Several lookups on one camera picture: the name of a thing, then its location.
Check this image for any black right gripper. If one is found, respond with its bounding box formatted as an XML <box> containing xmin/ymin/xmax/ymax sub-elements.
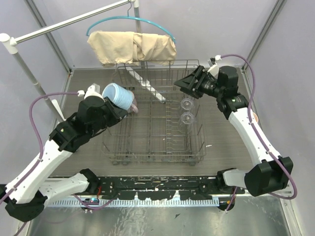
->
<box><xmin>173</xmin><ymin>65</ymin><xmax>223</xmax><ymax>100</ymax></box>

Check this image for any lilac ceramic mug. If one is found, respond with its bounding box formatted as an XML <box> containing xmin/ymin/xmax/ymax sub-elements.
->
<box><xmin>128</xmin><ymin>92</ymin><xmax>139</xmax><ymax>114</ymax></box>

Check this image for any blue ceramic mug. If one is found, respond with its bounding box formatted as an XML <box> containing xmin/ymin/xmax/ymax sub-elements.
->
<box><xmin>102</xmin><ymin>83</ymin><xmax>134</xmax><ymax>110</ymax></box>

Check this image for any clear faceted glass cup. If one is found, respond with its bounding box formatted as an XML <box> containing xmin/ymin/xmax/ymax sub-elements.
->
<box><xmin>179</xmin><ymin>98</ymin><xmax>195</xmax><ymax>113</ymax></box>

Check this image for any pink ceramic mug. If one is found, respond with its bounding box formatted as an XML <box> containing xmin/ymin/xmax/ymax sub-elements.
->
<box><xmin>253</xmin><ymin>113</ymin><xmax>259</xmax><ymax>122</ymax></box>

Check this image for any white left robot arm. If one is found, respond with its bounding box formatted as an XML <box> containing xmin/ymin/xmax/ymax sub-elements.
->
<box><xmin>0</xmin><ymin>90</ymin><xmax>128</xmax><ymax>222</ymax></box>

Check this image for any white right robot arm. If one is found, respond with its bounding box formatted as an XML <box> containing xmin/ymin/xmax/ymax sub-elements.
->
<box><xmin>174</xmin><ymin>66</ymin><xmax>293</xmax><ymax>197</ymax></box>

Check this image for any teal clothes hanger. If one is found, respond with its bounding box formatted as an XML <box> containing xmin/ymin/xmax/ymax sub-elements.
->
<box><xmin>85</xmin><ymin>2</ymin><xmax>177</xmax><ymax>45</ymax></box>

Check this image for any beige cloth on hanger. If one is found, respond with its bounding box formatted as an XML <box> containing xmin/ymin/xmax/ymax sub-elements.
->
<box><xmin>87</xmin><ymin>31</ymin><xmax>177</xmax><ymax>67</ymax></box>

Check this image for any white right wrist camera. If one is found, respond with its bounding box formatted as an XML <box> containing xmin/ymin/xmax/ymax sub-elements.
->
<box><xmin>207</xmin><ymin>55</ymin><xmax>221</xmax><ymax>79</ymax></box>

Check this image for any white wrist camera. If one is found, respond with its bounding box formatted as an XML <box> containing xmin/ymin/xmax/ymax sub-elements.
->
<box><xmin>84</xmin><ymin>84</ymin><xmax>102</xmax><ymax>99</ymax></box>
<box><xmin>207</xmin><ymin>55</ymin><xmax>221</xmax><ymax>79</ymax></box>

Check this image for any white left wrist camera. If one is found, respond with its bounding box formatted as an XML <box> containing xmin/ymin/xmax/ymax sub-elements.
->
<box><xmin>84</xmin><ymin>84</ymin><xmax>102</xmax><ymax>99</ymax></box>

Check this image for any grey wire dish rack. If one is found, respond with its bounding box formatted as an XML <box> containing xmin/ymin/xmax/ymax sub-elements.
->
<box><xmin>101</xmin><ymin>60</ymin><xmax>206</xmax><ymax>165</ymax></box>

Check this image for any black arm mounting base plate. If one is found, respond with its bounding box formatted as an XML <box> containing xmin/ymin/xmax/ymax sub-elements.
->
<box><xmin>70</xmin><ymin>176</ymin><xmax>246</xmax><ymax>201</ymax></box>

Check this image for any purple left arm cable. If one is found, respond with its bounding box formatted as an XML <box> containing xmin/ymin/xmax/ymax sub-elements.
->
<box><xmin>0</xmin><ymin>90</ymin><xmax>119</xmax><ymax>236</ymax></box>

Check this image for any white clothes rail stand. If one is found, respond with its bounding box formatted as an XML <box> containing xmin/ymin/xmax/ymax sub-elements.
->
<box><xmin>0</xmin><ymin>0</ymin><xmax>166</xmax><ymax>153</ymax></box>

